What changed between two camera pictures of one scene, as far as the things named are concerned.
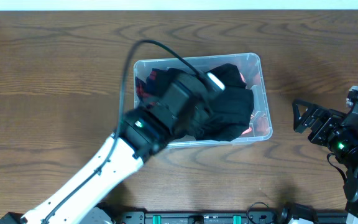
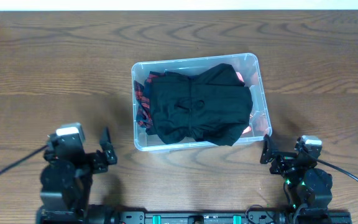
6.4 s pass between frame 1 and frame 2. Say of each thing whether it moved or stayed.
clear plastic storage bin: stayed
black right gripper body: moved
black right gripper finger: moved
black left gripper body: moved
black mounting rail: stayed
